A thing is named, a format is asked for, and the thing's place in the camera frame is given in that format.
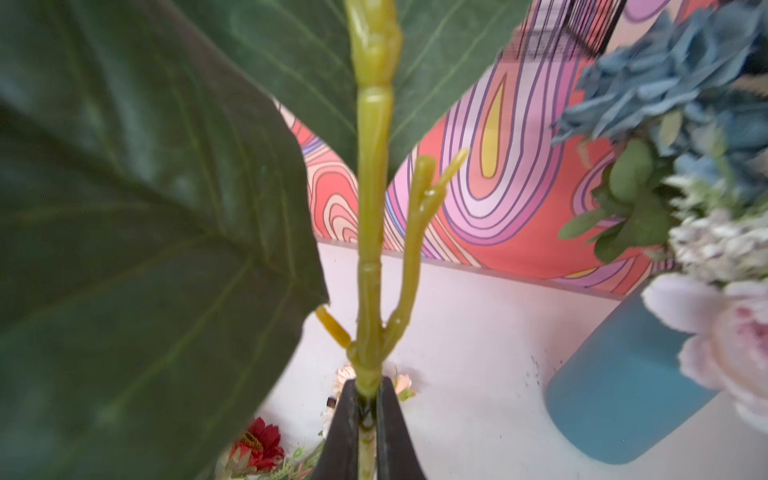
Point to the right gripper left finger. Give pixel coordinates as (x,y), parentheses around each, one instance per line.
(340,454)

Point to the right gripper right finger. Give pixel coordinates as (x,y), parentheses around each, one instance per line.
(396,458)

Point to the teal ceramic vase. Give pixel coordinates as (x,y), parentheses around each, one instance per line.
(622,392)

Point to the blue hydrangea stem with leaves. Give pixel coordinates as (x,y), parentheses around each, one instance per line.
(158,259)

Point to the pink rose stem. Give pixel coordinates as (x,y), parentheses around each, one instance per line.
(727,347)

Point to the blue hydrangea bunch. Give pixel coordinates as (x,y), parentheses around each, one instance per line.
(684,109)

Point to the red flower stem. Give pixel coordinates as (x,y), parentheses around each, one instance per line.
(257,451)

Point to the back wire basket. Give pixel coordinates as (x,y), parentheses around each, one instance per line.
(564,29)

